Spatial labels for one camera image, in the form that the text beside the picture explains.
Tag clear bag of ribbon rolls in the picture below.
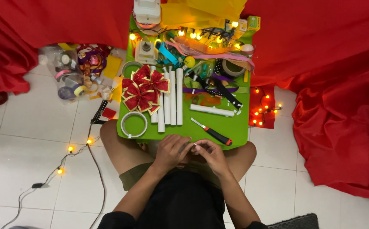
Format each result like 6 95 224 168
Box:
39 43 115 106

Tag person's right leg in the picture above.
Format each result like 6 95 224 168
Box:
218 140 257 183

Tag brown cable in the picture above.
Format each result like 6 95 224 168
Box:
87 123 107 229

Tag green low table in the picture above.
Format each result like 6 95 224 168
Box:
116 14 254 151

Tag grey wire string lights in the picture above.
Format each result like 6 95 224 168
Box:
0 136 101 229

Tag clear double-sided tape roll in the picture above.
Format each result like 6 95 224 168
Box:
120 111 148 139

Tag black dotted ribbon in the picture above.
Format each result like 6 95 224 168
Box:
203 58 244 109

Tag brown tape roll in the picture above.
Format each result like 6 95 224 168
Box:
222 58 247 78

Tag person's left hand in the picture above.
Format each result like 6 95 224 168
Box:
154 134 194 171

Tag small red felt piece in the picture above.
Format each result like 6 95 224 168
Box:
102 108 117 120

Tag person's right hand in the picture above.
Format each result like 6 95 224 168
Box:
192 139 233 179

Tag person's left leg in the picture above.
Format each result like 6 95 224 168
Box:
99 119 159 175

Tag red gold ribbon bow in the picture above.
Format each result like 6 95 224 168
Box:
121 64 171 116

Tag blue ribbon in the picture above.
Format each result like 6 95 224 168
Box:
154 41 180 68

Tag purple ribbon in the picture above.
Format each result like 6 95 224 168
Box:
182 74 240 95

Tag black dotted ribbon strip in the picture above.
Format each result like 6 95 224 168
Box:
90 99 109 125

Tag red felt sheet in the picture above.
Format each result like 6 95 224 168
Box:
248 84 276 130

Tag grey tape roll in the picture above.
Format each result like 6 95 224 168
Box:
122 61 144 77

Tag orange mesh piece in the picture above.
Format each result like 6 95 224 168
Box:
184 92 222 107

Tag person's olive shorts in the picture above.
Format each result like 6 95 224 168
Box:
118 140 223 192

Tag clear bag of bulbs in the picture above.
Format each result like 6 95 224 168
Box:
184 59 217 81

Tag yellow felt sheet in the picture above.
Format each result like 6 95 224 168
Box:
102 55 123 103

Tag small white device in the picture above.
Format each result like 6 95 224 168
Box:
134 36 158 66

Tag black wire bulb string lights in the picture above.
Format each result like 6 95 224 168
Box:
129 20 247 51

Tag pink sheer ribbon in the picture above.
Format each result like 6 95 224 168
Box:
165 39 255 71

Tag red black utility knife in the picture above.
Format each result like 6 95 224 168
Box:
190 117 233 147

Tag string lights on red felt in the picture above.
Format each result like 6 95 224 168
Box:
251 87 283 127

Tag dark grey mat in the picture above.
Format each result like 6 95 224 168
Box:
267 213 320 229

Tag red cloth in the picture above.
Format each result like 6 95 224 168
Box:
240 0 369 206
0 0 135 112

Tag small green box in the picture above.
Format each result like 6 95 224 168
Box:
247 15 261 32

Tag person's black shirt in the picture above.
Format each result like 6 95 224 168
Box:
97 169 269 229

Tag yellow tissue paper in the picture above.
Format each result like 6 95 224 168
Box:
160 0 248 30

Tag person's leg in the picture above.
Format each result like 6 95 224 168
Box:
99 119 159 175
218 140 257 183

